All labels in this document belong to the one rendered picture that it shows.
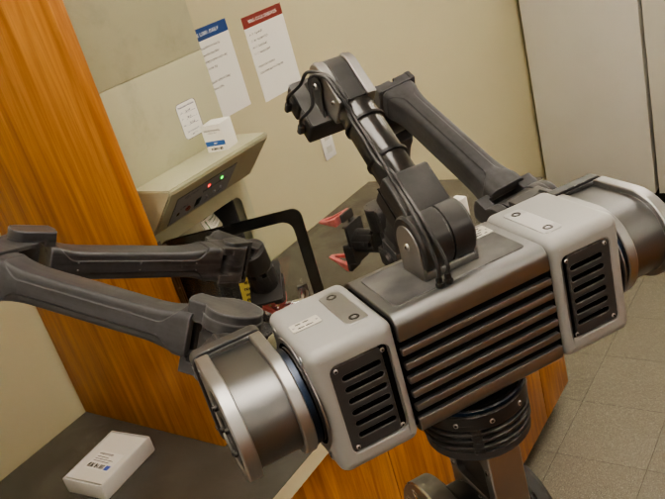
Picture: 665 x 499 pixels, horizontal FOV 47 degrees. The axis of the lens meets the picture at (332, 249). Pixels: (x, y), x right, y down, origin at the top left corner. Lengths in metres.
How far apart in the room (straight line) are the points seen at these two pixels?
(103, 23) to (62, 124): 0.22
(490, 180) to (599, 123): 3.29
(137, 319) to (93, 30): 0.71
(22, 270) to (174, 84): 0.70
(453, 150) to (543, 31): 3.19
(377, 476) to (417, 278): 1.10
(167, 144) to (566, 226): 0.99
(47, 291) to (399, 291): 0.51
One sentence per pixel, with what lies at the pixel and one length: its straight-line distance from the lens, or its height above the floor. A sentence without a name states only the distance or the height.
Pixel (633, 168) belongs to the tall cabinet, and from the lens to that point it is 4.52.
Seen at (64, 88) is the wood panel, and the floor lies 1.75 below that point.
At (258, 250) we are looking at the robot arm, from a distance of 1.46.
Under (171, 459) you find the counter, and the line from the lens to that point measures 1.76.
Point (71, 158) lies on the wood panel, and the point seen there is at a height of 1.62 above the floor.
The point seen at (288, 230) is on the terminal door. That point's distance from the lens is 1.58.
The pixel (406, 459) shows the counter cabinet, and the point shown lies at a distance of 2.01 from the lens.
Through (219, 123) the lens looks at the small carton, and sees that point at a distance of 1.66.
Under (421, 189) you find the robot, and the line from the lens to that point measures 0.85.
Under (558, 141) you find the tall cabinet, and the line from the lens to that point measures 4.57.
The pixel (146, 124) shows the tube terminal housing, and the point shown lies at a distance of 1.64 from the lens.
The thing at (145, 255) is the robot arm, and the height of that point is 1.48.
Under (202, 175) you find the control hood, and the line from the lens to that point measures 1.58.
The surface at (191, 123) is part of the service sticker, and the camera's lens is 1.72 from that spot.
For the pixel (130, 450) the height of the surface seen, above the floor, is 0.98.
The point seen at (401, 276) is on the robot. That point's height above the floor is 1.53.
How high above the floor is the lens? 1.91
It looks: 23 degrees down
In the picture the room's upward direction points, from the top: 16 degrees counter-clockwise
